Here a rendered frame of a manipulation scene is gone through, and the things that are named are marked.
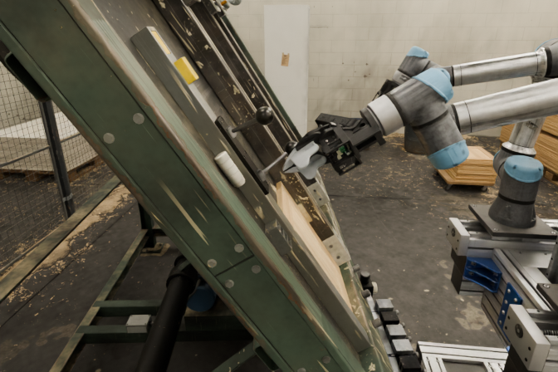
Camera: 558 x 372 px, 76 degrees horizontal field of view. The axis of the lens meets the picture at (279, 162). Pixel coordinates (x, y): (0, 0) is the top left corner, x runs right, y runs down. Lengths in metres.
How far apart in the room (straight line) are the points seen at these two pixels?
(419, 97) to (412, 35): 5.84
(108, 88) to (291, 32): 4.55
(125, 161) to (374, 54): 6.06
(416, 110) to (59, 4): 0.59
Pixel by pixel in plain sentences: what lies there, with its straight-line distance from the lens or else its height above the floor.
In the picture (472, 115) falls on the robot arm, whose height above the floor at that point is 1.53.
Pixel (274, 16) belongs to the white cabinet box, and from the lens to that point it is 5.03.
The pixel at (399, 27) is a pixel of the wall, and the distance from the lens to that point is 6.51.
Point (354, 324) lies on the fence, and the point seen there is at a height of 0.98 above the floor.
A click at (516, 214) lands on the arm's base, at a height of 1.09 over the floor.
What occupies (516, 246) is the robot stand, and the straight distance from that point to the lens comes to 1.61.
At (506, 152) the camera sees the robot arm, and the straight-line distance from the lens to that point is 1.63.
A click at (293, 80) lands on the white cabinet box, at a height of 1.09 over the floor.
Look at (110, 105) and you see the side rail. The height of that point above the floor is 1.60.
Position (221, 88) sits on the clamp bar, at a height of 1.54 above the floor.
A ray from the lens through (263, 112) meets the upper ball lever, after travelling 0.70.
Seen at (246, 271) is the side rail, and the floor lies 1.33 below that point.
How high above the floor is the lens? 1.69
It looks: 20 degrees down
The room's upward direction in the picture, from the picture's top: straight up
